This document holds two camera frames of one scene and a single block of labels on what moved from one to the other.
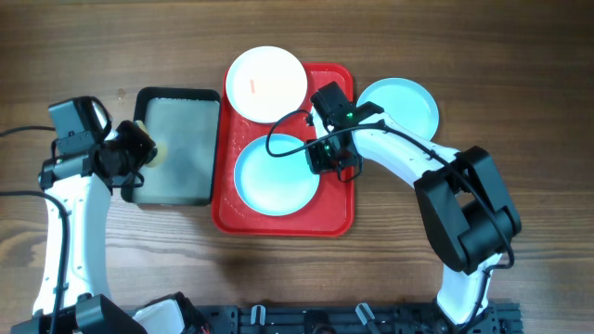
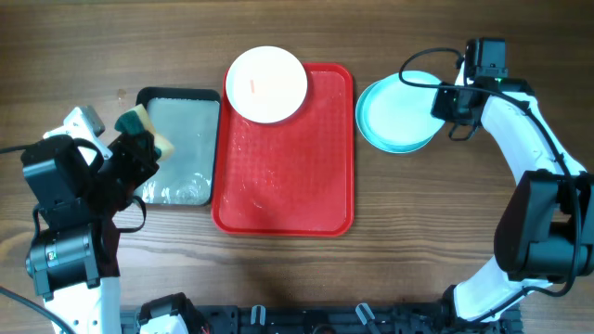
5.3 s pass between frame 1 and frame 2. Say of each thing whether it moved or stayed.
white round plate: stayed
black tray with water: stayed
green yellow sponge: moved
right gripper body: moved
